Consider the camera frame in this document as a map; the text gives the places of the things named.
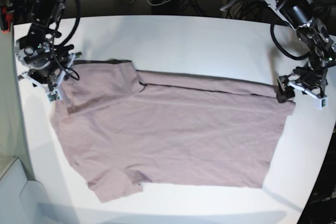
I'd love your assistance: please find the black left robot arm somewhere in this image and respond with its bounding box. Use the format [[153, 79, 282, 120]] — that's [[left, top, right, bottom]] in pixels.
[[263, 0, 335, 109]]

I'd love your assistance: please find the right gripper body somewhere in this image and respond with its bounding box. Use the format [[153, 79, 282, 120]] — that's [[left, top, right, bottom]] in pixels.
[[14, 36, 82, 93]]

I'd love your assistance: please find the mauve pink t-shirt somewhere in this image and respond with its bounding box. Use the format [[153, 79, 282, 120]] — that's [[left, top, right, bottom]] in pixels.
[[51, 61, 295, 202]]

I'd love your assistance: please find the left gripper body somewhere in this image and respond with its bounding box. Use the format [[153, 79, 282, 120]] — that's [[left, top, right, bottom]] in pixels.
[[285, 66, 328, 99]]

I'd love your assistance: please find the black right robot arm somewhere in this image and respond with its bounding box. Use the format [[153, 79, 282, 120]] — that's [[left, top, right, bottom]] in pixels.
[[14, 0, 82, 101]]

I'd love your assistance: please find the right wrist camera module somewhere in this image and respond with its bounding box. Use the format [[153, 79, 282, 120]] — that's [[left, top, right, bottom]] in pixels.
[[46, 89, 61, 103]]

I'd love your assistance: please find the white bin corner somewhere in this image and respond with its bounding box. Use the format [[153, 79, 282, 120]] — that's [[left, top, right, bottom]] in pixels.
[[1, 158, 49, 223]]

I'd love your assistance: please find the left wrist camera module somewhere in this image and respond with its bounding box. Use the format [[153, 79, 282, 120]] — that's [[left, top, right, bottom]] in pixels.
[[314, 97, 328, 110]]

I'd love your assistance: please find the red black clamp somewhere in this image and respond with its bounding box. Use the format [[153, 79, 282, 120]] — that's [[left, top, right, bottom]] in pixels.
[[0, 6, 13, 33]]

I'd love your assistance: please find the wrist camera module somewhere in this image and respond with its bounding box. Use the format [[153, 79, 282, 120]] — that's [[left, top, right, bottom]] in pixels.
[[314, 97, 328, 110], [46, 89, 61, 103]]

